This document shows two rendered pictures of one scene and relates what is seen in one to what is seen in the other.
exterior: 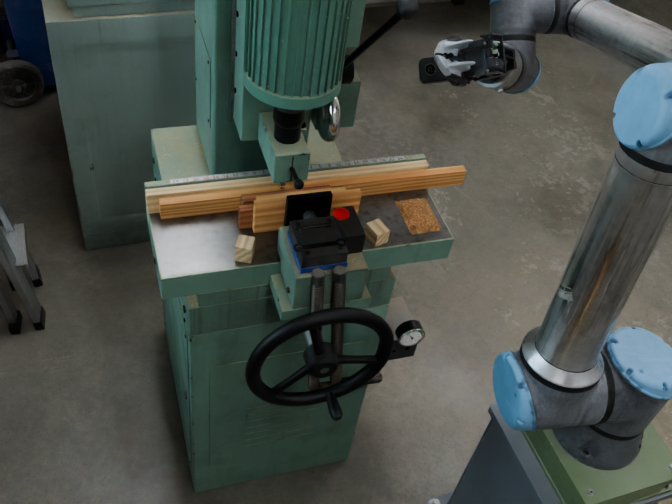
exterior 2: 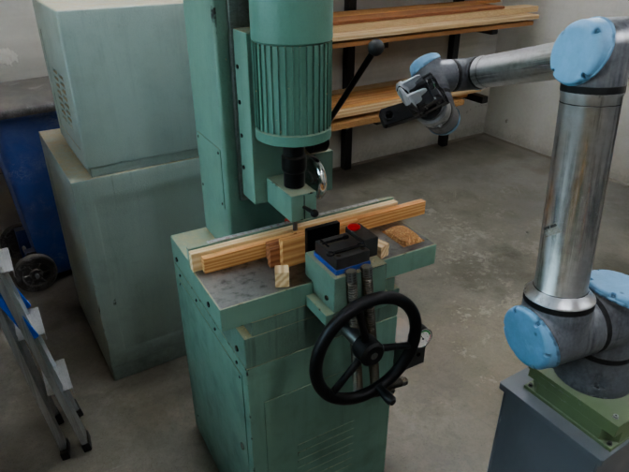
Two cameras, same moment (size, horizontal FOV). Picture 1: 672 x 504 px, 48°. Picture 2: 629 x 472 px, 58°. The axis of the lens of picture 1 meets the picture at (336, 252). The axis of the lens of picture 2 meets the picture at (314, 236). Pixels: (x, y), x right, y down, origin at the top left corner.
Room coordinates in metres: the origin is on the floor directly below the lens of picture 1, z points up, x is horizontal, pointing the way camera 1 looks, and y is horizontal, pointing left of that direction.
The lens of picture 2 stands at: (-0.12, 0.20, 1.62)
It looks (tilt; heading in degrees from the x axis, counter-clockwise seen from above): 28 degrees down; 355
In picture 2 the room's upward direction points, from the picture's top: straight up
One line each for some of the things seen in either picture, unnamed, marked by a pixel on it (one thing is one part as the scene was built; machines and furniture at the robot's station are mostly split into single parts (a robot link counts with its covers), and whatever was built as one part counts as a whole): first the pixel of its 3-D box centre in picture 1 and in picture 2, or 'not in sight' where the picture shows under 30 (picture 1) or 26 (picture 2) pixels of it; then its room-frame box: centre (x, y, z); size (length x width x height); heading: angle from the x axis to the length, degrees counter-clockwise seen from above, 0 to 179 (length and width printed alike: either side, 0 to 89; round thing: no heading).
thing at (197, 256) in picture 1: (306, 247); (326, 272); (1.06, 0.06, 0.87); 0.61 x 0.30 x 0.06; 114
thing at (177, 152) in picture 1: (264, 211); (276, 272); (1.26, 0.18, 0.76); 0.57 x 0.45 x 0.09; 24
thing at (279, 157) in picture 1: (283, 148); (291, 199); (1.17, 0.14, 1.03); 0.14 x 0.07 x 0.09; 24
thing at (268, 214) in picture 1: (306, 210); (320, 243); (1.10, 0.07, 0.94); 0.22 x 0.02 x 0.08; 114
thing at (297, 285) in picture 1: (320, 263); (344, 273); (0.99, 0.03, 0.92); 0.15 x 0.13 x 0.09; 114
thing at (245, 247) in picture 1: (245, 249); (282, 275); (0.98, 0.17, 0.92); 0.03 x 0.03 x 0.04; 0
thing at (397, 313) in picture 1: (393, 329); (402, 344); (1.13, -0.17, 0.58); 0.12 x 0.08 x 0.08; 24
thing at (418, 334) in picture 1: (408, 334); (418, 337); (1.06, -0.19, 0.65); 0.06 x 0.04 x 0.08; 114
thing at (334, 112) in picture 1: (327, 113); (313, 177); (1.32, 0.07, 1.02); 0.12 x 0.03 x 0.12; 24
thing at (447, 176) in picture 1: (320, 190); (323, 232); (1.18, 0.05, 0.92); 0.66 x 0.02 x 0.04; 114
